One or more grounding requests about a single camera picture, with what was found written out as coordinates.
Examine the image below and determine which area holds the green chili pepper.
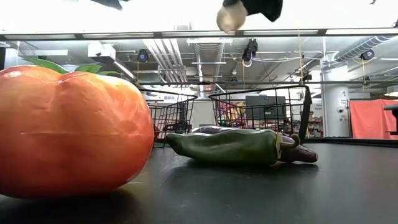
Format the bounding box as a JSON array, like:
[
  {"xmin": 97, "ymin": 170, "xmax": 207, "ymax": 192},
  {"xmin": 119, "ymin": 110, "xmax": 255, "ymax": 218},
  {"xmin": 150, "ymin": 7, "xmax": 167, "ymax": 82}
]
[{"xmin": 165, "ymin": 128, "xmax": 302, "ymax": 166}]

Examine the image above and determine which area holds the purple eggplant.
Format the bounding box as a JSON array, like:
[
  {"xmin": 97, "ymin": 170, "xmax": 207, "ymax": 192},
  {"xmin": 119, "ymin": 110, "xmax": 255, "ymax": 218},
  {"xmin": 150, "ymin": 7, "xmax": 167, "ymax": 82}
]
[{"xmin": 191, "ymin": 125, "xmax": 319, "ymax": 164}]

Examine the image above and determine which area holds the orange peach with leaves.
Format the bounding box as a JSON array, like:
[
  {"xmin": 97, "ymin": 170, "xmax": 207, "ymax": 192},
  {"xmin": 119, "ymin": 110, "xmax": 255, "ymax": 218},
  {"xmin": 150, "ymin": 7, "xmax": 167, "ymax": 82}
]
[{"xmin": 0, "ymin": 57, "xmax": 155, "ymax": 200}]

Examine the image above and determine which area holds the black horizontal bar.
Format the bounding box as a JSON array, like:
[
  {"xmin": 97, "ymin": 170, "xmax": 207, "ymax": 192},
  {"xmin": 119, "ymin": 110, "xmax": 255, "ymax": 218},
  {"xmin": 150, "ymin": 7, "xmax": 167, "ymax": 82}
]
[{"xmin": 136, "ymin": 80, "xmax": 398, "ymax": 87}]

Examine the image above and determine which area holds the dark monitor screen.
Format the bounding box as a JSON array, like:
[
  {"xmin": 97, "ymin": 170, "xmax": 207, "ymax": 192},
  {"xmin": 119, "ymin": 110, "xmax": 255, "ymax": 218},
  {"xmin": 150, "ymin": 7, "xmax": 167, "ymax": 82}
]
[{"xmin": 245, "ymin": 95, "xmax": 287, "ymax": 119}]

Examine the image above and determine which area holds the white round column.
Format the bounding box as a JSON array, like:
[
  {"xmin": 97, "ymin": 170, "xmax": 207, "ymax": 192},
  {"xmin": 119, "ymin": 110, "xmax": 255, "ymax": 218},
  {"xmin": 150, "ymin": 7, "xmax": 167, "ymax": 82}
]
[{"xmin": 322, "ymin": 67, "xmax": 351, "ymax": 138}]

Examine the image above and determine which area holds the long white light fixture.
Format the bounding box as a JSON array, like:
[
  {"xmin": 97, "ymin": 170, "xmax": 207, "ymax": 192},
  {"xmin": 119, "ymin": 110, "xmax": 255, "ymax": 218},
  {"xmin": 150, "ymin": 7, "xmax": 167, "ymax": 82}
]
[{"xmin": 112, "ymin": 60, "xmax": 137, "ymax": 81}]

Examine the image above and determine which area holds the white ceiling box unit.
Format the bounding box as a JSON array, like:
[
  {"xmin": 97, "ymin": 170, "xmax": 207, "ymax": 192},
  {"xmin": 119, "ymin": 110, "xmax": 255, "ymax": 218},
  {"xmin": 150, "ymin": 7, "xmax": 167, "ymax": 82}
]
[{"xmin": 87, "ymin": 42, "xmax": 116, "ymax": 64}]

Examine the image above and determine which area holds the red-orange cloth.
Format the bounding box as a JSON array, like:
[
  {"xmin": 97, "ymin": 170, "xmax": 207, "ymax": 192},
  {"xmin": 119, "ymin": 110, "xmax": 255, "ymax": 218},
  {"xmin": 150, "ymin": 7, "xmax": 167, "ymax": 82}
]
[{"xmin": 349, "ymin": 98, "xmax": 398, "ymax": 140}]

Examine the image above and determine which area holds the ribbed metal ceiling duct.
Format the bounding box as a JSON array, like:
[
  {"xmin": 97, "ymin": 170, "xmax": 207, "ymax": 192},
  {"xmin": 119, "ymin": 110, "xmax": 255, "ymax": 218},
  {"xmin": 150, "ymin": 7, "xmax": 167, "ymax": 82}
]
[{"xmin": 194, "ymin": 42, "xmax": 225, "ymax": 94}]

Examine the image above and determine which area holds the yellow hanging rope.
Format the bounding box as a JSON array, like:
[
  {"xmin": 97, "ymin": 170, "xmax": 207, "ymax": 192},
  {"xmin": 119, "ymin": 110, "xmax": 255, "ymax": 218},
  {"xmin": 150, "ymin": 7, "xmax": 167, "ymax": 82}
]
[{"xmin": 297, "ymin": 28, "xmax": 304, "ymax": 86}]

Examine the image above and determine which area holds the silver corrugated air duct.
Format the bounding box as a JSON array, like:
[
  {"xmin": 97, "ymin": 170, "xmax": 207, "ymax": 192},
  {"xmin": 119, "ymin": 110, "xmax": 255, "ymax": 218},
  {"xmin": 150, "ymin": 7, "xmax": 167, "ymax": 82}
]
[{"xmin": 334, "ymin": 35, "xmax": 391, "ymax": 62}]

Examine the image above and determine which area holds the black wire basket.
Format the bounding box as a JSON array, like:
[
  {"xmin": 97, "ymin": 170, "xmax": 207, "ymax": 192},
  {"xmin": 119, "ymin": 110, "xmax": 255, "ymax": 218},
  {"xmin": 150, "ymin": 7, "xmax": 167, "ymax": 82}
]
[
  {"xmin": 208, "ymin": 85, "xmax": 313, "ymax": 146},
  {"xmin": 138, "ymin": 88, "xmax": 198, "ymax": 149}
]

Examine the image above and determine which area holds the black overhead frame beam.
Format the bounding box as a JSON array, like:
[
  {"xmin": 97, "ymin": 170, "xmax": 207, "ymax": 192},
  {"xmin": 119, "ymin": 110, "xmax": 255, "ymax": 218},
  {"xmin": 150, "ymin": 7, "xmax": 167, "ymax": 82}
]
[{"xmin": 0, "ymin": 28, "xmax": 398, "ymax": 42}]

